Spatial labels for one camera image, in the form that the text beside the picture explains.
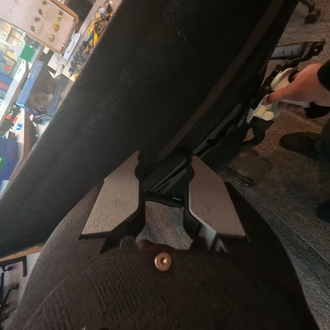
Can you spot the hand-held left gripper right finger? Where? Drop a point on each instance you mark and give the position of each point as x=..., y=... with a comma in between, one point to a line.
x=214, y=206

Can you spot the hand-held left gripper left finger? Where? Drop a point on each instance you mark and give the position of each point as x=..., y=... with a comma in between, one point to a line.
x=116, y=206

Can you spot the black office chair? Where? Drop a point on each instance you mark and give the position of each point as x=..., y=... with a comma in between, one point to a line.
x=129, y=103

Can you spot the wooden desk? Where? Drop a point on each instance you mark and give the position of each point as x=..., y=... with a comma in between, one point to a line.
x=27, y=144

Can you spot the person's right hand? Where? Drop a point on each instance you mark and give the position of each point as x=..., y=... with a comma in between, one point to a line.
x=299, y=85

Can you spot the person's right shoe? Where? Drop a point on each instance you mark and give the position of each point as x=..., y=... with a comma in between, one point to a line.
x=296, y=141

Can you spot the chair caster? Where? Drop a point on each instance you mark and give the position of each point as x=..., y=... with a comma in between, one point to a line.
x=310, y=11

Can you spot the blue carton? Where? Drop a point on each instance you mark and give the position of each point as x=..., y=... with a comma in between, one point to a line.
x=38, y=87

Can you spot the pile of yellow black parts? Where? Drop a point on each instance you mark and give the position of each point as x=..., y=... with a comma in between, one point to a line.
x=87, y=46

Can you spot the cardboard sheet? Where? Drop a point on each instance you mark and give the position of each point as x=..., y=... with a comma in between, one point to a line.
x=49, y=23

